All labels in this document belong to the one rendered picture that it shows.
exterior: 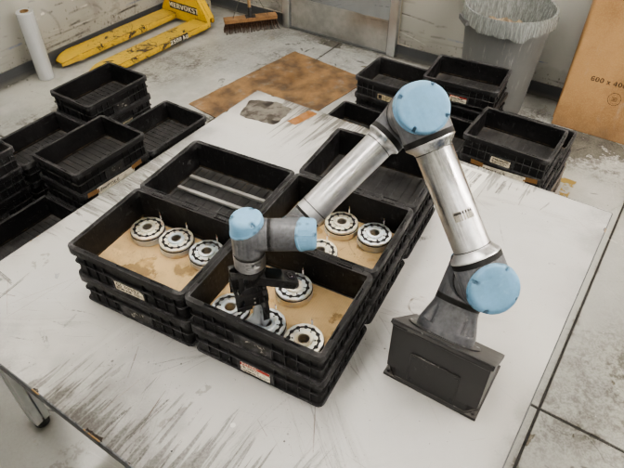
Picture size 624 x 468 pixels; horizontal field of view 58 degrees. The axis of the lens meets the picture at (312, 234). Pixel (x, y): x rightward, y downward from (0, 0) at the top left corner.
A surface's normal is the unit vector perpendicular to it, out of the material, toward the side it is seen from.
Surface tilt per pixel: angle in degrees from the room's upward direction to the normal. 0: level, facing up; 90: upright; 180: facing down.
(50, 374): 0
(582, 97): 75
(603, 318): 0
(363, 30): 90
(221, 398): 0
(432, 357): 90
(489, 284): 59
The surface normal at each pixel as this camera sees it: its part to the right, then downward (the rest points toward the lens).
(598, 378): 0.00, -0.73
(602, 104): -0.53, 0.32
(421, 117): -0.04, -0.04
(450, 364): -0.55, 0.57
